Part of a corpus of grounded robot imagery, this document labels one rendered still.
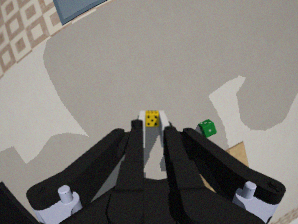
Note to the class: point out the yellow die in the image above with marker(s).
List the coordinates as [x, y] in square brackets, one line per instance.
[152, 119]

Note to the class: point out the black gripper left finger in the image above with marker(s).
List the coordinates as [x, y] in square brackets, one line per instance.
[61, 195]

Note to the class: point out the green die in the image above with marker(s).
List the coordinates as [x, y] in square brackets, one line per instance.
[207, 128]

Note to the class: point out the tan square mat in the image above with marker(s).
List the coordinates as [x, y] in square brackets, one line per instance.
[237, 151]

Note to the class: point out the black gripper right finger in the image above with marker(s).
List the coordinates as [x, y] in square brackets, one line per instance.
[230, 178]

